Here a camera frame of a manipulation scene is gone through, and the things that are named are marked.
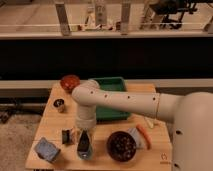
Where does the green plastic tray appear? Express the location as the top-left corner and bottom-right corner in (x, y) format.
(89, 76), (132, 122)

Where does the grey cloth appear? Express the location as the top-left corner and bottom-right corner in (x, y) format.
(127, 128), (143, 149)

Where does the orange carrot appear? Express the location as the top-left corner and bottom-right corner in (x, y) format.
(136, 124), (152, 150)

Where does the blue sponge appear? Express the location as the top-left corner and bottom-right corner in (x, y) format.
(34, 137), (60, 163)

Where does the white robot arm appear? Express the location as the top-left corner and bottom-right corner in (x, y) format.
(72, 79), (213, 171)

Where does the blue plastic cup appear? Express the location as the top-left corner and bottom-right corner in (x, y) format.
(77, 146), (93, 160)

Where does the black eraser block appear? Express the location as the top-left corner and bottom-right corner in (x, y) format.
(62, 130), (74, 144)

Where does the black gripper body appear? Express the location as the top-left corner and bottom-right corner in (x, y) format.
(77, 130), (93, 159)

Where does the red-brown bowl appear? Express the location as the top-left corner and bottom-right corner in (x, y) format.
(60, 75), (80, 93)

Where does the dark bowl with beans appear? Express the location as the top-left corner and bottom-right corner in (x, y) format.
(106, 131), (136, 162)

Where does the small metal cup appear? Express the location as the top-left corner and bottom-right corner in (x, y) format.
(53, 99), (65, 113)

